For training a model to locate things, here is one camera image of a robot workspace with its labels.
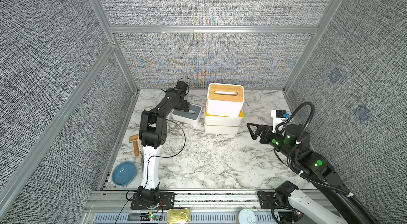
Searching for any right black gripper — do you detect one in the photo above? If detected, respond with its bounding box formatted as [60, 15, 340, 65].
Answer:
[248, 122, 300, 165]

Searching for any grey lid tissue box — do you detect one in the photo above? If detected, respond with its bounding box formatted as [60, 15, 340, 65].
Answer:
[172, 104, 202, 127]

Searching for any yellow lid tissue box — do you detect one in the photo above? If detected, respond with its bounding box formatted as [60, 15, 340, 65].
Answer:
[204, 107, 244, 127]

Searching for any large bamboo lid tissue box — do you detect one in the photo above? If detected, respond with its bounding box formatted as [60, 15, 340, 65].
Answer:
[204, 124, 240, 135]

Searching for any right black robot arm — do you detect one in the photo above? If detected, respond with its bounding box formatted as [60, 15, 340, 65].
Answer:
[247, 102, 379, 224]

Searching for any wooden block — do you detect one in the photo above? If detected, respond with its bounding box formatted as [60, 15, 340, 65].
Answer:
[129, 134, 140, 157]

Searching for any white round lid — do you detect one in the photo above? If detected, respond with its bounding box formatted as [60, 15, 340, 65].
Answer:
[236, 209, 257, 224]

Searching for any blue ceramic bowl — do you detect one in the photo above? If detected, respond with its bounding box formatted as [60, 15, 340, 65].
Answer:
[111, 162, 137, 186]

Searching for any gold sardine tin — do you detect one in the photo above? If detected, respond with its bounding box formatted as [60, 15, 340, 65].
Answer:
[166, 208, 191, 224]

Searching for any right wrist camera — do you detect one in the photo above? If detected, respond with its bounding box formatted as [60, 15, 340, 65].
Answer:
[270, 110, 290, 133]

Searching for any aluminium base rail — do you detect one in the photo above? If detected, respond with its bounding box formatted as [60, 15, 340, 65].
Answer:
[80, 189, 281, 224]

